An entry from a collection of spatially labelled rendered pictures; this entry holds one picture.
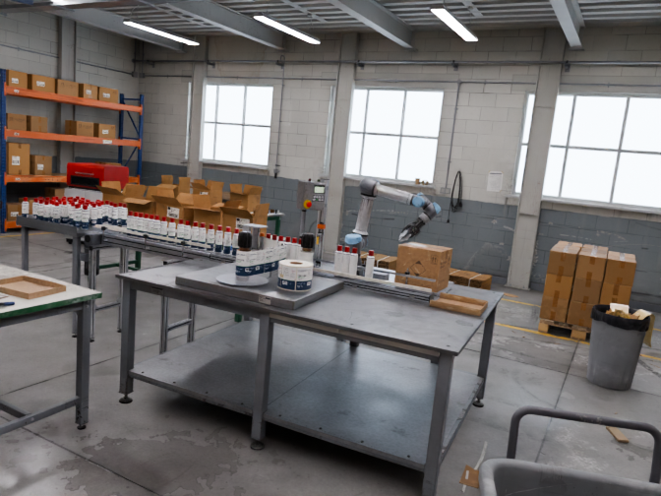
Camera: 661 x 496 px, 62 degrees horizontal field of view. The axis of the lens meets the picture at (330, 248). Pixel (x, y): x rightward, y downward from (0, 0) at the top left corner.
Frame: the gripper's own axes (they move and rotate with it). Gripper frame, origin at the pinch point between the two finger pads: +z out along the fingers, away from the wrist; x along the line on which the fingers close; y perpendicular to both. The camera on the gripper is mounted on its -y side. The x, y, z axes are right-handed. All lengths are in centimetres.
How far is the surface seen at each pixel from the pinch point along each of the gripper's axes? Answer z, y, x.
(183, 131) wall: 115, -794, -218
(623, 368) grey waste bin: -65, -7, 210
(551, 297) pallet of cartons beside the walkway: -92, -159, 216
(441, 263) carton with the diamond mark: -6.4, 38.2, 18.1
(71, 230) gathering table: 183, -86, -164
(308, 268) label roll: 55, 66, -47
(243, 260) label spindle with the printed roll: 80, 55, -74
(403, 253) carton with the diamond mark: 6.3, 24.0, 0.8
